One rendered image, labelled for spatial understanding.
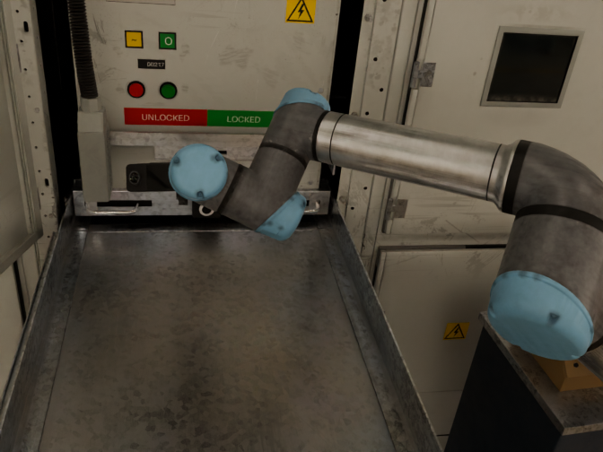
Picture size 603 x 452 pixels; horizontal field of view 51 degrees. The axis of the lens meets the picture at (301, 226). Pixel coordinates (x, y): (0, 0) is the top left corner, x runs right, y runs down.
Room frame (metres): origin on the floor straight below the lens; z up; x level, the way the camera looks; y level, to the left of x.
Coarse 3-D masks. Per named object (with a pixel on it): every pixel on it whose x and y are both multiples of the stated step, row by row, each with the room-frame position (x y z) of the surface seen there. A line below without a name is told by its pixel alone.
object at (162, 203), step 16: (80, 192) 1.11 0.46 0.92; (112, 192) 1.12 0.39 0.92; (128, 192) 1.13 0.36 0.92; (144, 192) 1.14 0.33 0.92; (160, 192) 1.14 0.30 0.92; (304, 192) 1.21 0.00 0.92; (320, 192) 1.22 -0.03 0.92; (80, 208) 1.11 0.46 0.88; (112, 208) 1.12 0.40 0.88; (128, 208) 1.13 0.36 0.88; (144, 208) 1.14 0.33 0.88; (160, 208) 1.14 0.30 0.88; (176, 208) 1.15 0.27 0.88; (320, 208) 1.22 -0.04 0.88
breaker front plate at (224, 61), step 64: (192, 0) 1.17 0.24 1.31; (256, 0) 1.20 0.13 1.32; (320, 0) 1.22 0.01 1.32; (128, 64) 1.15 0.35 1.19; (192, 64) 1.17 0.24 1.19; (256, 64) 1.20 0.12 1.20; (320, 64) 1.23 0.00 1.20; (128, 128) 1.14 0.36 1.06; (192, 128) 1.17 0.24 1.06; (256, 128) 1.20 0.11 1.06
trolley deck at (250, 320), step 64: (128, 256) 1.01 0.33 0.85; (192, 256) 1.03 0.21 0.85; (256, 256) 1.06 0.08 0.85; (320, 256) 1.08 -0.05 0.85; (128, 320) 0.82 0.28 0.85; (192, 320) 0.84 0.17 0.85; (256, 320) 0.86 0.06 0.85; (320, 320) 0.88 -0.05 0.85; (64, 384) 0.67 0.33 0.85; (128, 384) 0.68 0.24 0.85; (192, 384) 0.69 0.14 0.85; (256, 384) 0.71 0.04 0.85; (320, 384) 0.72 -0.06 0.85; (64, 448) 0.55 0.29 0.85; (128, 448) 0.56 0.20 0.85; (192, 448) 0.58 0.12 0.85; (256, 448) 0.59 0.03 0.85; (320, 448) 0.60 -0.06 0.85; (384, 448) 0.61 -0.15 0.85
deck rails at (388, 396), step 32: (64, 224) 1.01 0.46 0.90; (64, 256) 0.98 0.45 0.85; (352, 256) 1.03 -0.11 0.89; (64, 288) 0.89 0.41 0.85; (352, 288) 0.98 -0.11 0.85; (32, 320) 0.72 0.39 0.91; (64, 320) 0.80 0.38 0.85; (352, 320) 0.88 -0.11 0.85; (384, 320) 0.82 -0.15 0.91; (32, 352) 0.69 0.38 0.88; (384, 352) 0.79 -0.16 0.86; (32, 384) 0.66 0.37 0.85; (384, 384) 0.73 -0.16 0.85; (32, 416) 0.60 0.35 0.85; (384, 416) 0.67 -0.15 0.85; (416, 416) 0.64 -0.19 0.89; (0, 448) 0.50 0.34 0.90; (32, 448) 0.55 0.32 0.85; (416, 448) 0.61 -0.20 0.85
